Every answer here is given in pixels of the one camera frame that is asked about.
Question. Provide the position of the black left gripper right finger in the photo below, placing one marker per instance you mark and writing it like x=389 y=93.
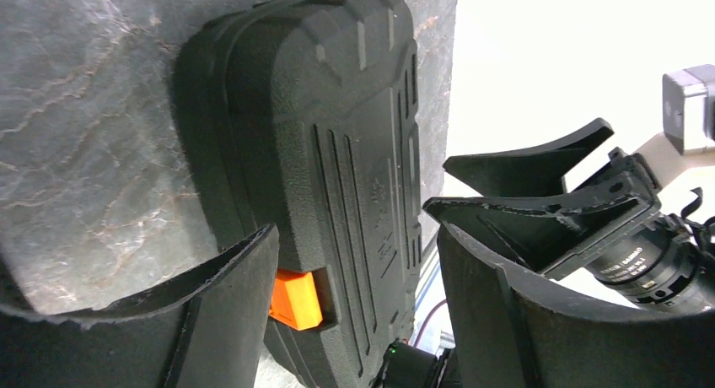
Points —
x=514 y=328

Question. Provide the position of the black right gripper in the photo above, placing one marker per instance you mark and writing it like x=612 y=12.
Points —
x=517 y=215

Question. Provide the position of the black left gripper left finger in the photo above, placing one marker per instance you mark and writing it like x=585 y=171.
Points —
x=202 y=328

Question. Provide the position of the black plastic tool case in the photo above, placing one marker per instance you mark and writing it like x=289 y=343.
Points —
x=302 y=114

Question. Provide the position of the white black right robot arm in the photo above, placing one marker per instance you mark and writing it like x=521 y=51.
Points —
x=669 y=264

